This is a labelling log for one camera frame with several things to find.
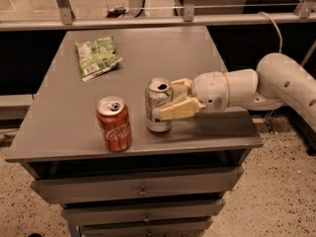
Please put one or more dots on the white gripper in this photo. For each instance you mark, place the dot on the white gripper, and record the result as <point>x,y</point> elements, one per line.
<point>210,90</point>

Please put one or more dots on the top grey drawer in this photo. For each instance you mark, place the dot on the top grey drawer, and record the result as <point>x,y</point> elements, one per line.
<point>138,185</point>

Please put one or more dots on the red coke can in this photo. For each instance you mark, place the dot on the red coke can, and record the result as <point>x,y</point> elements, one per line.
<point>113,118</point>

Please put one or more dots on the grey drawer cabinet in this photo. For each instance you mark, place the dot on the grey drawer cabinet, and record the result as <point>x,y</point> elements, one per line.
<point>60,137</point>

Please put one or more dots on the middle grey drawer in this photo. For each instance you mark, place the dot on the middle grey drawer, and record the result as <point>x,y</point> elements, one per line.
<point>143,212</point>

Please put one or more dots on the bottom grey drawer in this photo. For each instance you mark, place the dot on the bottom grey drawer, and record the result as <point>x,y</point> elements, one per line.
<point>147,228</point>

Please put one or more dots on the small black device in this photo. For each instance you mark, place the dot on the small black device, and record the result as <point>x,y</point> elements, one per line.
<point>116,12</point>

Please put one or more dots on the green chip bag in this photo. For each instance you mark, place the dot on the green chip bag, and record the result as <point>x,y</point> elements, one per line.
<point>96,57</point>

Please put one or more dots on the green silver 7up can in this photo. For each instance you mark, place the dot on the green silver 7up can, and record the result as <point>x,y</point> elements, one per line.
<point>157,93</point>

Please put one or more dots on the grey metal railing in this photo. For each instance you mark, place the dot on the grey metal railing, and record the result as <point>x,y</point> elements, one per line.
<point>30,15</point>

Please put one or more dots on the grey drawer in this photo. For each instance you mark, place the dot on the grey drawer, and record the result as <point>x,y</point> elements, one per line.
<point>143,212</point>
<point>147,228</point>
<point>138,185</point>

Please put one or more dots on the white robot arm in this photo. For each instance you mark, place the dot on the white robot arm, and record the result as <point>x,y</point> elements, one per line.
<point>278,80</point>

